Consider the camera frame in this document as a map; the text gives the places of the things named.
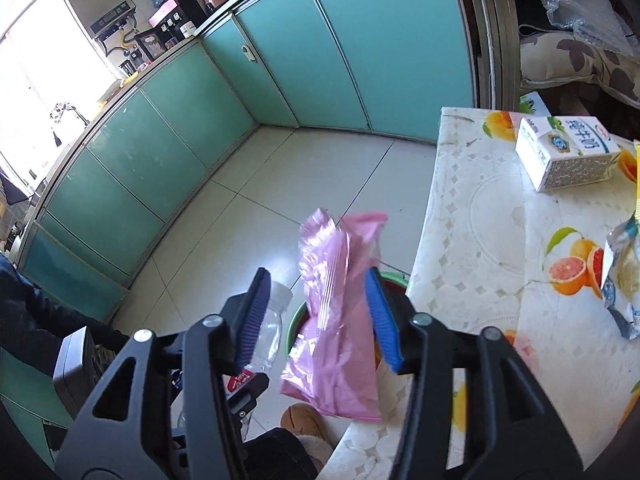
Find black pink water dispenser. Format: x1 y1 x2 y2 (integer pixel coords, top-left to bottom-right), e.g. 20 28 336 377
148 0 208 43

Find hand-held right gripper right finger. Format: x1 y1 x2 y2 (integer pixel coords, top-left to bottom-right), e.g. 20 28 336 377
364 267 586 480

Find teal lower kitchen cabinets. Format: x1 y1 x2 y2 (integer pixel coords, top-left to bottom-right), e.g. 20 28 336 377
20 0 478 321

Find kitchen faucet with patterned cloth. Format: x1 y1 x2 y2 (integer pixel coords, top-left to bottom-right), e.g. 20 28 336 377
49 101 91 148

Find bubble wrap bag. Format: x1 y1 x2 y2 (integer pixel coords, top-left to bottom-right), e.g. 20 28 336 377
542 0 640 56

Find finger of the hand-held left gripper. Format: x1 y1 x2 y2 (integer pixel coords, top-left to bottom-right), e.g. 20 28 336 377
220 374 271 413

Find crushed clear plastic bottle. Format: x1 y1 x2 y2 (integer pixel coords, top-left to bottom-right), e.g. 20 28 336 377
227 281 293 393

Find red bin with green rim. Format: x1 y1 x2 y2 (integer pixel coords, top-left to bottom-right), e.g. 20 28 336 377
286 271 408 361

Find aluminium sliding door frame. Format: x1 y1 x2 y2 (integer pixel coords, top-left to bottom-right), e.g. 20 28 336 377
447 0 523 111

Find white milk carton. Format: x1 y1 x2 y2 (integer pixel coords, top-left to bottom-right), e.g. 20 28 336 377
515 115 622 193

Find silver yellow wrapper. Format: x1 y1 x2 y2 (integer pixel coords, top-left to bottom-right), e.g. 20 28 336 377
602 212 640 341

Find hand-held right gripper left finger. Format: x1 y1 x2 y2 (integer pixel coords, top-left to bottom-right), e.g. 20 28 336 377
52 267 273 480

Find silver water heater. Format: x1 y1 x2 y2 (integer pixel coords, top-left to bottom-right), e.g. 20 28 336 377
56 0 138 43

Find black countertop appliance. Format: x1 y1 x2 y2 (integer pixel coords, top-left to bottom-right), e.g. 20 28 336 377
134 30 166 58

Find floral beige cushion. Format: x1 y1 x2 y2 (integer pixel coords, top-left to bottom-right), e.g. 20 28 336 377
520 30 640 106

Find brown slipper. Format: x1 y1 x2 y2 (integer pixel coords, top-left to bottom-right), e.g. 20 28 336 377
240 402 333 480

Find person's left forearm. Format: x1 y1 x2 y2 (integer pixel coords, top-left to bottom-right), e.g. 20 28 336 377
0 255 131 376

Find fruit print tablecloth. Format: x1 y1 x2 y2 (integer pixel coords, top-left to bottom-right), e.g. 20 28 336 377
320 106 640 480

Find kitchen window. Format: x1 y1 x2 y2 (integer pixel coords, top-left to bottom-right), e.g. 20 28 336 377
0 0 121 181

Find pink snack bag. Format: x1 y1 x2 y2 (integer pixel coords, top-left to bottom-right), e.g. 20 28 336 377
279 208 390 422

